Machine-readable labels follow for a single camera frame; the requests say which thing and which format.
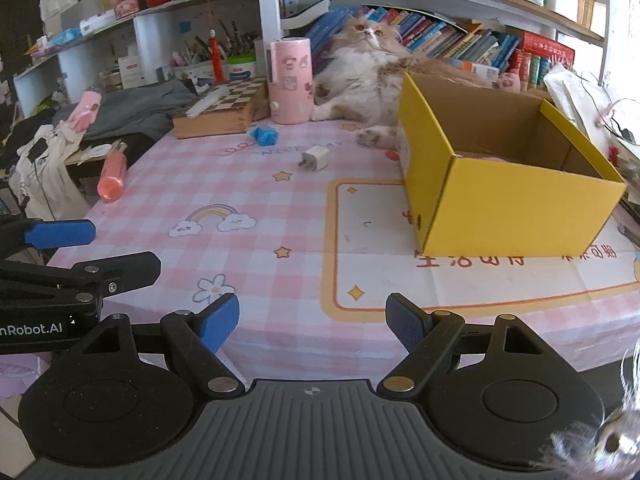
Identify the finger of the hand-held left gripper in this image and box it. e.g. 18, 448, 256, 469
0, 251, 162, 306
0, 217, 97, 251

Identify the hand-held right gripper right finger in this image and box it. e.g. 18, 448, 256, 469
375, 292, 556, 396

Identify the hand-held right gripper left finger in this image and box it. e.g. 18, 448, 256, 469
65, 292, 247, 397

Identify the yellow cardboard box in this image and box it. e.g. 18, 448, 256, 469
397, 71, 628, 259

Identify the pink checked desktop cloth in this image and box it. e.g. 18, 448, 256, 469
45, 115, 640, 376

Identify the lilac printed cloth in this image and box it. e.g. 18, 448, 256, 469
0, 350, 53, 401

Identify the white printed garment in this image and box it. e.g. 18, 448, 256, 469
9, 124, 92, 222

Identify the orange bottle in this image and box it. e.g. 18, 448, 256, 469
97, 141, 129, 204

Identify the white paper scrap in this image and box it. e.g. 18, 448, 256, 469
77, 144, 113, 163

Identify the pink printed pouch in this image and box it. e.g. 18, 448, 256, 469
69, 89, 104, 134

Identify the grey cloth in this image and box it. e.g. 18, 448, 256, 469
52, 79, 197, 142

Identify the wooden chess box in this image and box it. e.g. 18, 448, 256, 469
171, 77, 268, 141

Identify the white box red label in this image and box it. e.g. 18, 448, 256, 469
117, 45, 147, 89

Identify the white plastic strip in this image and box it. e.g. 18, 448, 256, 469
186, 85, 231, 118

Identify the white charger plug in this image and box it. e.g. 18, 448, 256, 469
298, 145, 329, 174

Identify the blue tissue pack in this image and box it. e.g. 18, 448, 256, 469
47, 27, 83, 47

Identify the holder of brushes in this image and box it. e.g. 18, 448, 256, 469
171, 20, 261, 81

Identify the white flat device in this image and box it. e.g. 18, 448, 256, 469
80, 9, 119, 36

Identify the white side shelf unit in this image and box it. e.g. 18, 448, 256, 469
12, 0, 261, 106

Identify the dark door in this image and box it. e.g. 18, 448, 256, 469
0, 0, 43, 91

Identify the red figurine ornament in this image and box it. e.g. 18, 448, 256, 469
209, 29, 224, 84

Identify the white tub green lid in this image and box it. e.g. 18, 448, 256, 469
226, 54, 258, 81

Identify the pink sticker tumbler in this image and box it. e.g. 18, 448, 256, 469
268, 37, 315, 126

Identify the long-haired ginger cat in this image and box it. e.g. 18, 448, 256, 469
310, 12, 493, 150

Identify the row of colourful books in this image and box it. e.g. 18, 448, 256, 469
305, 5, 576, 92

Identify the white metal bookshelf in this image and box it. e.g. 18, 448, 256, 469
256, 0, 613, 86

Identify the thick red dictionary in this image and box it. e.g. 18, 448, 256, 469
519, 29, 577, 67

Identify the stack of yellow books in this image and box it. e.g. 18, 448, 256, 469
577, 0, 608, 31

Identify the black cable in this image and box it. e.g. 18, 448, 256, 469
570, 70, 640, 143

